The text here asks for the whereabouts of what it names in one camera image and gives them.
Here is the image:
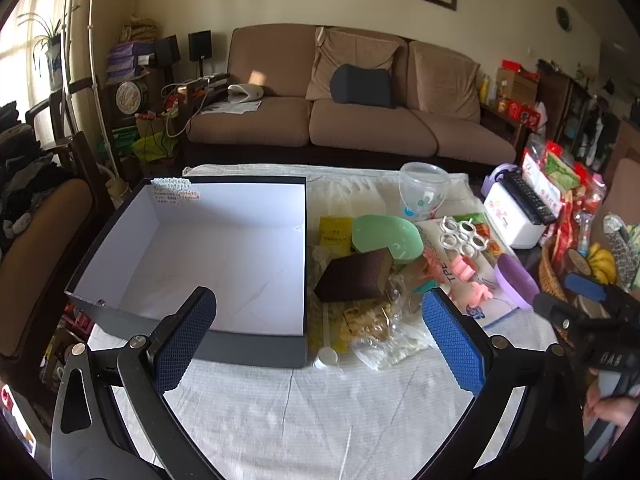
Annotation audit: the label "clear printed plastic bag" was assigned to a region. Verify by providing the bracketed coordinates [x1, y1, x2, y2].
[415, 220, 521, 326]

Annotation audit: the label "wooden chair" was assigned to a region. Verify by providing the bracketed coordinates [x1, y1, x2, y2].
[0, 132, 116, 361]

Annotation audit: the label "stack of purple boxes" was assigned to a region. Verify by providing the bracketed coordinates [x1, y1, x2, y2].
[107, 42, 156, 81]

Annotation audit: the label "black speaker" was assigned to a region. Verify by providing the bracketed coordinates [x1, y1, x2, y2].
[155, 35, 181, 66]
[188, 31, 212, 61]

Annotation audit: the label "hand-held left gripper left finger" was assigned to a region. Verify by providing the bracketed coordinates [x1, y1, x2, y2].
[50, 286, 218, 480]

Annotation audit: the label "pile of snack packets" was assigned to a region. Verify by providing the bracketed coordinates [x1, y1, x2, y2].
[522, 140, 608, 261]

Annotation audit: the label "dark lumbar cushion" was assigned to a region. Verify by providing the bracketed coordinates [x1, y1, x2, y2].
[330, 65, 393, 107]

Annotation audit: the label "brown sofa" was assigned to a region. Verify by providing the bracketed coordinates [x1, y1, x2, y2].
[181, 24, 517, 163]

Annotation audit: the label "round decorated tin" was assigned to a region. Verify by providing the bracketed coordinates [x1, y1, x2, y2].
[116, 80, 149, 117]

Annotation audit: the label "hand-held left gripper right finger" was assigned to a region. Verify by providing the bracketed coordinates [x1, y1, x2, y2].
[421, 287, 586, 480]

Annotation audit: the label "crumpled clear plastic bag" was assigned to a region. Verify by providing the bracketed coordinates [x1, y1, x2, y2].
[352, 330, 436, 372]

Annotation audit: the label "pile of dark clothes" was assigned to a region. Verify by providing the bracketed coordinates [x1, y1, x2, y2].
[0, 102, 71, 251]

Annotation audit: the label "dark grey cardboard box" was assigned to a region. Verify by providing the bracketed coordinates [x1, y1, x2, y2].
[64, 176, 308, 370]

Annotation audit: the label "sheets of paper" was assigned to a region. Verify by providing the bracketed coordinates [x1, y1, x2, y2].
[200, 100, 262, 117]

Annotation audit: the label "black remote control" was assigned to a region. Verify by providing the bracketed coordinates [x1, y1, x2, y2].
[501, 172, 557, 226]

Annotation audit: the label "brown sponge block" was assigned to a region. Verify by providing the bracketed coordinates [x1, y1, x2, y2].
[314, 248, 393, 303]

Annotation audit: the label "lilac lidded container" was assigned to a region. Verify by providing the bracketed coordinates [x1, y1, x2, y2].
[481, 162, 523, 196]

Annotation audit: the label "bag of gold clips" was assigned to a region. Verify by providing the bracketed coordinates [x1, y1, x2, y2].
[339, 300, 406, 348]

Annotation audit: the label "white curved pole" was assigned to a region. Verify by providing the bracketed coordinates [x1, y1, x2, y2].
[62, 0, 131, 201]

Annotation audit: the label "purple plastic bowl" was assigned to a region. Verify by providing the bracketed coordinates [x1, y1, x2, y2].
[493, 253, 541, 309]

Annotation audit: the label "dark wooden cabinet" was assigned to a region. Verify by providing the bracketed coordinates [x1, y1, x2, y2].
[537, 60, 601, 141]

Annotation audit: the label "person's right hand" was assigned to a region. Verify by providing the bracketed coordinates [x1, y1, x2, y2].
[581, 384, 637, 432]

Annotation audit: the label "wicker basket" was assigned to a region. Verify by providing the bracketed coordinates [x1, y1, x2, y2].
[539, 235, 576, 306]

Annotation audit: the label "green bag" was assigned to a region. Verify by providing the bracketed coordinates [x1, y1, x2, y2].
[131, 130, 178, 163]

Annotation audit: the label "group of pink clips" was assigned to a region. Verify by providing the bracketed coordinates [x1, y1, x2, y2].
[422, 250, 496, 306]

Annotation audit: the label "tan sofa cushion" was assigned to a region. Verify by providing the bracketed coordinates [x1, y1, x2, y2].
[409, 41, 482, 123]
[306, 27, 401, 106]

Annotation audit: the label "green plastic bowl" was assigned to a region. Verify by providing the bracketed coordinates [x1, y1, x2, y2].
[351, 214, 425, 266]

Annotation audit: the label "white tissue box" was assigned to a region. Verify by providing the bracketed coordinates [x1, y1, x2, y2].
[484, 180, 548, 250]

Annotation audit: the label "cluster of white rings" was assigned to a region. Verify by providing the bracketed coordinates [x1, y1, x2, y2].
[439, 216, 488, 257]

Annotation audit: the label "long yellow packet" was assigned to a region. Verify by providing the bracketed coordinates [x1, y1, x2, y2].
[318, 216, 353, 247]

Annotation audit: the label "white plastic scoop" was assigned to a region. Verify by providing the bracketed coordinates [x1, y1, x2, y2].
[314, 304, 342, 370]

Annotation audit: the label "potted plant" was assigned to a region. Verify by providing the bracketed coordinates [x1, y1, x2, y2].
[17, 5, 81, 91]

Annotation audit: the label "white cloth-covered desktop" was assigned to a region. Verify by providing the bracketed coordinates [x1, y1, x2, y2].
[87, 162, 556, 480]

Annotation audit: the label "bunch of bananas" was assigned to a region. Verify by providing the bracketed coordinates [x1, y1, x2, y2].
[587, 242, 618, 283]

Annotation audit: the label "white massager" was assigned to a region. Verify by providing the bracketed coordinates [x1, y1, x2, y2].
[227, 82, 266, 106]

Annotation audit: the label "clear plastic bucket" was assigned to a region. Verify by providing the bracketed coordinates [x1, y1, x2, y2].
[399, 162, 449, 221]

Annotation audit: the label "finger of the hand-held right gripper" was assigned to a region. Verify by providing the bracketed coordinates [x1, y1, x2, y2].
[531, 291, 602, 335]
[564, 272, 640, 312]

